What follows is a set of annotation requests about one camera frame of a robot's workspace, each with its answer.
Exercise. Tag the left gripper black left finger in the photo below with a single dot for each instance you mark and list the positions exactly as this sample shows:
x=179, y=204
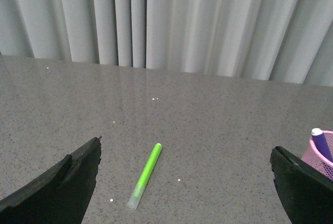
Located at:
x=59, y=195

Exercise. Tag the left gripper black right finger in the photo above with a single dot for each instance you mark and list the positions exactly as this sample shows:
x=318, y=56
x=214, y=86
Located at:
x=304, y=192

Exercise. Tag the purple marker pen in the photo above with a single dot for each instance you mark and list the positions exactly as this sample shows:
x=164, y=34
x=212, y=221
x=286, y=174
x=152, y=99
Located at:
x=320, y=142

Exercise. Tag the pink mesh pen cup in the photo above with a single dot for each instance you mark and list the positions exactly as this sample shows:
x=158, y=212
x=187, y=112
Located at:
x=315, y=159

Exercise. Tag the green marker pen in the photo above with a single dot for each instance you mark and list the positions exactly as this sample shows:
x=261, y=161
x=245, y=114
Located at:
x=144, y=177

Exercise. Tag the white pleated curtain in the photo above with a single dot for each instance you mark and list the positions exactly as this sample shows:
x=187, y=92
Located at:
x=279, y=40

